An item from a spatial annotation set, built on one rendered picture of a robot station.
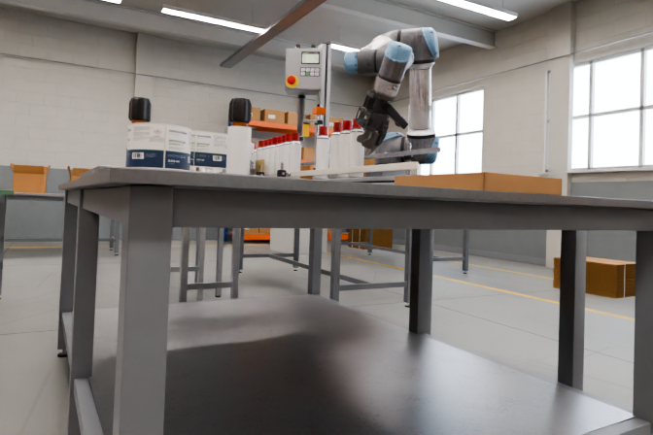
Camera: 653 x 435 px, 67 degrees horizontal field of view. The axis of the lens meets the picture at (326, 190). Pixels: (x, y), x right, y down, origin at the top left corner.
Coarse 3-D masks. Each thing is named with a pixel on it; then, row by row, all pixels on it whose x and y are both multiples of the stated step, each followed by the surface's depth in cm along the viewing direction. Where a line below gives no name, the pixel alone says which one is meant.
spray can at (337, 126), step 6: (336, 126) 178; (342, 126) 179; (336, 132) 178; (330, 138) 179; (336, 138) 177; (330, 144) 179; (336, 144) 177; (330, 150) 178; (336, 150) 177; (330, 156) 178; (336, 156) 177; (330, 162) 178; (336, 162) 177; (330, 168) 178; (336, 174) 177
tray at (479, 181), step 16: (400, 176) 127; (416, 176) 122; (432, 176) 117; (448, 176) 112; (464, 176) 108; (480, 176) 104; (496, 176) 105; (512, 176) 108; (528, 176) 110; (528, 192) 110; (544, 192) 113; (560, 192) 116
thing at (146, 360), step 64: (128, 192) 70; (192, 192) 74; (256, 192) 79; (64, 256) 240; (128, 256) 69; (320, 256) 311; (640, 256) 141; (64, 320) 223; (128, 320) 68; (192, 320) 231; (256, 320) 235; (320, 320) 240; (384, 320) 246; (640, 320) 140; (128, 384) 68; (192, 384) 153; (256, 384) 154; (320, 384) 156; (384, 384) 159; (448, 384) 161; (512, 384) 163; (640, 384) 140
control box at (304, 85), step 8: (288, 56) 220; (296, 56) 219; (320, 56) 219; (288, 64) 220; (296, 64) 219; (304, 64) 219; (312, 64) 219; (320, 64) 218; (288, 72) 220; (296, 72) 219; (320, 72) 218; (296, 80) 219; (304, 80) 219; (312, 80) 219; (320, 80) 218; (288, 88) 219; (296, 88) 219; (304, 88) 219; (312, 88) 218; (320, 88) 218
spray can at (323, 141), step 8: (320, 128) 189; (320, 136) 189; (320, 144) 188; (328, 144) 189; (320, 152) 188; (328, 152) 189; (320, 160) 188; (328, 160) 190; (320, 168) 188; (320, 176) 187
